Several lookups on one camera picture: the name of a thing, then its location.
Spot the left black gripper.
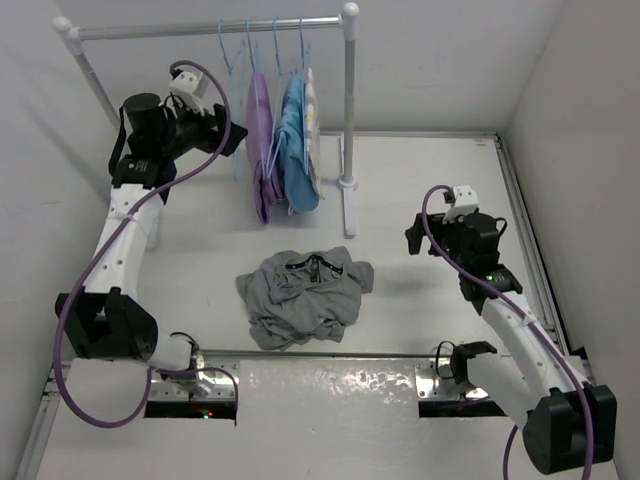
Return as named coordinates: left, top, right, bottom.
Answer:
left=158, top=98, right=245, bottom=160

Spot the light blue wire hanger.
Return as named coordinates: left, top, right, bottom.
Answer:
left=217, top=21, right=245, bottom=182

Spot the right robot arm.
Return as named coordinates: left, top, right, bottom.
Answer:
left=405, top=211, right=617, bottom=477

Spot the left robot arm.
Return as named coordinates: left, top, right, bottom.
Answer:
left=55, top=93, right=247, bottom=371

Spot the purple t shirt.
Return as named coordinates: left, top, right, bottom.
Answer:
left=245, top=72, right=284, bottom=225

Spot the light blue hanger with purple shirt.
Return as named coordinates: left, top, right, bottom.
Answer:
left=245, top=19, right=271, bottom=180

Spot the white patterned t shirt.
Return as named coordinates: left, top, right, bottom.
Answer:
left=304, top=67, right=324, bottom=200

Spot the light blue hanger with patterned shirt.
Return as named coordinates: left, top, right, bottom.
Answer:
left=298, top=17, right=312, bottom=80

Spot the light blue t shirt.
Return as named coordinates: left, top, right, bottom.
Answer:
left=276, top=74, right=319, bottom=213

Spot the grey t shirt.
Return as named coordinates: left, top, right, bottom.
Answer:
left=235, top=246, right=375, bottom=351

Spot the white garment rack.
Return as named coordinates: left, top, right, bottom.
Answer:
left=52, top=2, right=359, bottom=239

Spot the white front cover panel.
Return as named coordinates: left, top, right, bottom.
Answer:
left=38, top=360, right=537, bottom=479

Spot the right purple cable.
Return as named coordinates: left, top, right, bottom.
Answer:
left=422, top=184, right=596, bottom=480

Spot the purple cable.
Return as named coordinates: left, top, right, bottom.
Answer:
left=52, top=59, right=240, bottom=430
left=422, top=184, right=596, bottom=480

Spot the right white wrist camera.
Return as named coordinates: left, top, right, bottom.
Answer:
left=443, top=184, right=479, bottom=224

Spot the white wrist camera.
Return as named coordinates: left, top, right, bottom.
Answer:
left=169, top=71, right=208, bottom=116
left=443, top=184, right=479, bottom=224

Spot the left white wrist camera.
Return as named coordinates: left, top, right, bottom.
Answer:
left=169, top=71, right=208, bottom=116

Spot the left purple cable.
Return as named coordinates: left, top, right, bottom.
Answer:
left=52, top=59, right=240, bottom=430

